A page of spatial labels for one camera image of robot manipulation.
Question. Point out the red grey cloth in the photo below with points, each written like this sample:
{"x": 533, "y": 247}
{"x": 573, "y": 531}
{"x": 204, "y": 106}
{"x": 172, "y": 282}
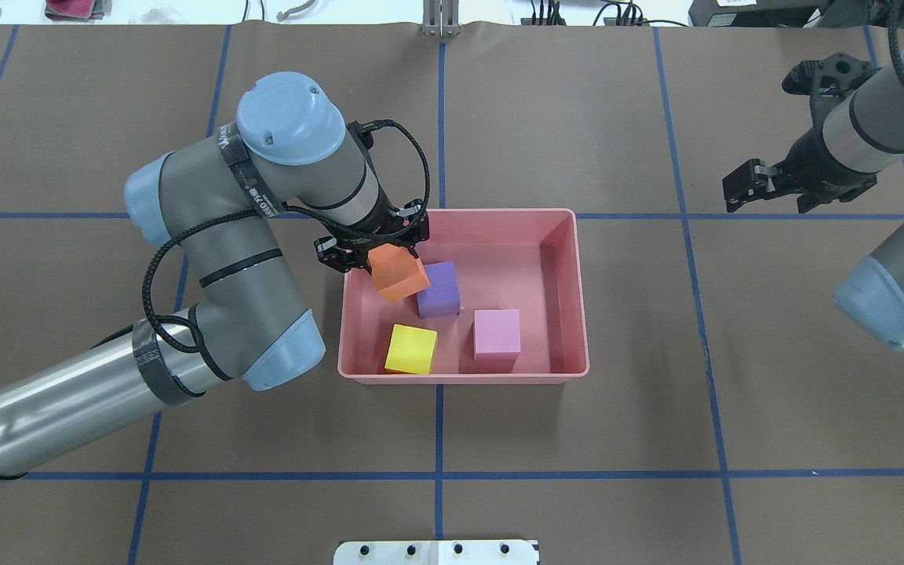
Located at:
{"x": 77, "y": 10}

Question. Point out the orange foam block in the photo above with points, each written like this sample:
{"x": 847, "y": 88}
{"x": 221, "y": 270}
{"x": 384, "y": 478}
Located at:
{"x": 396, "y": 273}

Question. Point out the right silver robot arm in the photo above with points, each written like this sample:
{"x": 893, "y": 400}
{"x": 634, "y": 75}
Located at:
{"x": 856, "y": 135}

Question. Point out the pink foam block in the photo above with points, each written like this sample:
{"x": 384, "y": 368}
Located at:
{"x": 496, "y": 335}

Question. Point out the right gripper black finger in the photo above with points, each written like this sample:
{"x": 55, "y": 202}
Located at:
{"x": 753, "y": 180}

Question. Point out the white pedestal column base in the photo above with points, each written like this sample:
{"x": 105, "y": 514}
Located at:
{"x": 462, "y": 551}

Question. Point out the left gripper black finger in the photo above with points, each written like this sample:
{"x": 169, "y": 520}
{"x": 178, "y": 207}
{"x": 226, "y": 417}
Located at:
{"x": 331, "y": 253}

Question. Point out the purple foam block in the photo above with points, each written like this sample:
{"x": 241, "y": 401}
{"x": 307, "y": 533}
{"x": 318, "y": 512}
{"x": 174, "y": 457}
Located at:
{"x": 442, "y": 298}

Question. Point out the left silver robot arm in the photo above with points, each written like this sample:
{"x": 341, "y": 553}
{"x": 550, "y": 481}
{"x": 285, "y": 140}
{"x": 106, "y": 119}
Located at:
{"x": 218, "y": 298}

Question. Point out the pink plastic bin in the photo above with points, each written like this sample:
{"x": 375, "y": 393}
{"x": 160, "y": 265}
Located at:
{"x": 506, "y": 259}

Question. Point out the yellow foam block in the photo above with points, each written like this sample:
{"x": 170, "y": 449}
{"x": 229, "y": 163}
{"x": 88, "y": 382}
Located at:
{"x": 411, "y": 350}

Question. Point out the aluminium frame post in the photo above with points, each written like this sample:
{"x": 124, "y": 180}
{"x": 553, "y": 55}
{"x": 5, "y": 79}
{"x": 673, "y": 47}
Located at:
{"x": 440, "y": 18}

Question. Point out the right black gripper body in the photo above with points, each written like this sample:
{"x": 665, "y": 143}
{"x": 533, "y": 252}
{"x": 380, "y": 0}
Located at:
{"x": 811, "y": 169}

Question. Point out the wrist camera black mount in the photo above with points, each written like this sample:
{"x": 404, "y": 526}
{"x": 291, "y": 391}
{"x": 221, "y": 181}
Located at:
{"x": 827, "y": 83}

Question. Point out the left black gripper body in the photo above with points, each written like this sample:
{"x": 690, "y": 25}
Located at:
{"x": 363, "y": 242}

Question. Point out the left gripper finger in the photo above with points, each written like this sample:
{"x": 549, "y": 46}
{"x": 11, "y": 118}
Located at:
{"x": 417, "y": 231}

